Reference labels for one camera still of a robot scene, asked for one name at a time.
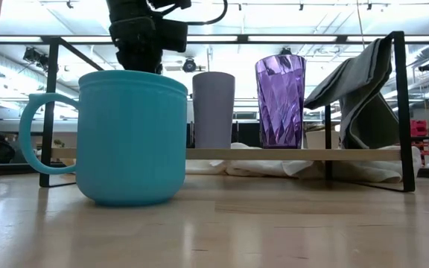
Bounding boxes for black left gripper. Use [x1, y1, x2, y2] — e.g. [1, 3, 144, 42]
[108, 16, 163, 74]

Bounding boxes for blue plastic mug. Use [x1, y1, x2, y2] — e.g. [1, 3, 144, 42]
[18, 69, 188, 208]

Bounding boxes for lavender plastic cup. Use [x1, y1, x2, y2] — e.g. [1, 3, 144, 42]
[191, 71, 236, 150]

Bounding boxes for purple faceted plastic tumbler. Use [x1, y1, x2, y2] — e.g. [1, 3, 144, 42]
[254, 54, 308, 150]

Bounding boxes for black hanging fixture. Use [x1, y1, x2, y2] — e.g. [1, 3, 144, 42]
[22, 46, 50, 72]

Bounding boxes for white plaid cloth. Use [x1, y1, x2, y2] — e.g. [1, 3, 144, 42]
[185, 142, 422, 184]

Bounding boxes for grey cloth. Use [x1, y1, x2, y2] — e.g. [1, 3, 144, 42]
[303, 36, 404, 150]

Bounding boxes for red storage bins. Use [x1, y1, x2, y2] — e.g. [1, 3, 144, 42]
[412, 119, 429, 137]

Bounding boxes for black round overhead camera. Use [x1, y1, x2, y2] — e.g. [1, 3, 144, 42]
[182, 57, 198, 74]

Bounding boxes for wooden shelf with black frame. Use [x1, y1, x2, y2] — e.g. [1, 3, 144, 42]
[38, 31, 419, 194]

